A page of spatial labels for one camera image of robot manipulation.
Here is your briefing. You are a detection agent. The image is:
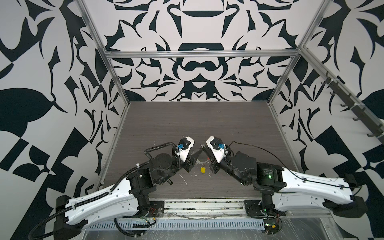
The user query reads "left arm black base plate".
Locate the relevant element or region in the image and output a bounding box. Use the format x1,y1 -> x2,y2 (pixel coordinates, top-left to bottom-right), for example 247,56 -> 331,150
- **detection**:
147,201 -> 165,218

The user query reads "right aluminium corner post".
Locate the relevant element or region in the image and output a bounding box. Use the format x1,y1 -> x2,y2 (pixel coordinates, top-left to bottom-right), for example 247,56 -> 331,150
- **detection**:
268,0 -> 333,106

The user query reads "white slotted cable duct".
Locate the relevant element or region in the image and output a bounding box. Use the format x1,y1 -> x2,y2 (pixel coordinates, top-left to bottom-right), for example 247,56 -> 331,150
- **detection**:
86,218 -> 266,231

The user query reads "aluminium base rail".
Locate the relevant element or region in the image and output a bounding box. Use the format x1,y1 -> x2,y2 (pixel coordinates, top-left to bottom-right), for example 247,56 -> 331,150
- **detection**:
150,194 -> 330,219

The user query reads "green lit circuit board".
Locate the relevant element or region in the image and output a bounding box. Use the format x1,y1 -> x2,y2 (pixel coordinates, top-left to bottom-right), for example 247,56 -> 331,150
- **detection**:
264,219 -> 282,236

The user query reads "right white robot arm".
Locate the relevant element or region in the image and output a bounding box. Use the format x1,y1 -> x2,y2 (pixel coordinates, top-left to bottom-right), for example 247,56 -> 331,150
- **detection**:
201,146 -> 368,219

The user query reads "aluminium corner post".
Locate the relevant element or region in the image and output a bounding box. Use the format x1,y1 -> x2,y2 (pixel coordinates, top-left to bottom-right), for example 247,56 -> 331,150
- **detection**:
75,0 -> 130,106
268,0 -> 333,106

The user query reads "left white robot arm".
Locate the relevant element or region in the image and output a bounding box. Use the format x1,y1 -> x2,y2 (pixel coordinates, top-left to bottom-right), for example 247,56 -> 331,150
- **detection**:
53,143 -> 202,240

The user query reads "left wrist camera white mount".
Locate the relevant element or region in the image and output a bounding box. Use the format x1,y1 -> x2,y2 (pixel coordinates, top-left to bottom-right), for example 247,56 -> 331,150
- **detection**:
176,137 -> 195,163

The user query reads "black corrugated cable conduit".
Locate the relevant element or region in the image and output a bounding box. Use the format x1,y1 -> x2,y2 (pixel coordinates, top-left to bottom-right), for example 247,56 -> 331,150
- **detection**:
27,141 -> 178,240

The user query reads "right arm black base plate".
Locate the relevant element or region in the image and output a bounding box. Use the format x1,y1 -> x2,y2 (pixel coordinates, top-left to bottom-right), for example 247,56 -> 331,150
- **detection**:
244,200 -> 271,218

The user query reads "aluminium horizontal frame bar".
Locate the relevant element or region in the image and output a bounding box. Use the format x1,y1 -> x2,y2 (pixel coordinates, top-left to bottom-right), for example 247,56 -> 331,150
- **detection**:
105,50 -> 298,59

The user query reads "grey wall hook rack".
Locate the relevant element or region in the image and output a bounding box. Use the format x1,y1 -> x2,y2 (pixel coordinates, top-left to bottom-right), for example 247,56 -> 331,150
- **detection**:
320,72 -> 384,145

